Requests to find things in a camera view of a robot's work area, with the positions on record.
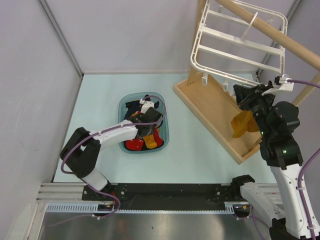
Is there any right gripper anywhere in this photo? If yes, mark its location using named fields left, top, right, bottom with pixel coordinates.
left=233, top=83, right=276, bottom=138

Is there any mustard yellow sock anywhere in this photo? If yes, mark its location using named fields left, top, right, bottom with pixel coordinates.
left=143, top=134, right=158, bottom=149
left=231, top=110, right=253, bottom=139
left=246, top=118, right=260, bottom=133

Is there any white plastic clip hanger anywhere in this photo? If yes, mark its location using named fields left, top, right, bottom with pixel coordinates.
left=190, top=0, right=288, bottom=91

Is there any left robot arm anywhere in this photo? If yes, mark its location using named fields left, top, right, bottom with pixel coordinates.
left=60, top=107, right=164, bottom=200

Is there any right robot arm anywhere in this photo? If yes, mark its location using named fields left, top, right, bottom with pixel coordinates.
left=230, top=84, right=320, bottom=240

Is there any wooden hanger stand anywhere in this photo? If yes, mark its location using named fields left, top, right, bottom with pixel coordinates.
left=173, top=0, right=320, bottom=164

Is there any blue plastic sock basin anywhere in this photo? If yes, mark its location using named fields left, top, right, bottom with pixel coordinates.
left=118, top=92, right=169, bottom=154

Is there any red sock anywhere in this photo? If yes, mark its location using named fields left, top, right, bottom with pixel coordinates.
left=124, top=129, right=164, bottom=152

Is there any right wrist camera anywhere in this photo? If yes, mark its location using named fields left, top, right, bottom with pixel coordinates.
left=261, top=74, right=294, bottom=96

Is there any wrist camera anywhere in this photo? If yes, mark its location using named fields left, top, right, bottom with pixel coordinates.
left=261, top=74, right=294, bottom=96
left=139, top=98, right=155, bottom=114

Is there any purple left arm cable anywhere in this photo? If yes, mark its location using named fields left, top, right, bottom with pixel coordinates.
left=47, top=94, right=167, bottom=226

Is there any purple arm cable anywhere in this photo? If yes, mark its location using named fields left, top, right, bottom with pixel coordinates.
left=250, top=78, right=320, bottom=240
left=47, top=94, right=167, bottom=226

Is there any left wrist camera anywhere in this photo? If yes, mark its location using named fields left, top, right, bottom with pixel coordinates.
left=139, top=98, right=155, bottom=114

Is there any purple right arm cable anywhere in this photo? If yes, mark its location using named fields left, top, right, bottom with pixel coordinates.
left=250, top=78, right=320, bottom=240

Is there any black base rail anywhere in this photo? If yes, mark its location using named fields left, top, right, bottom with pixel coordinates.
left=82, top=182, right=241, bottom=211

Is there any aluminium frame post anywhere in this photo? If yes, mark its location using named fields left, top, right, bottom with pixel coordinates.
left=37, top=0, right=84, bottom=80

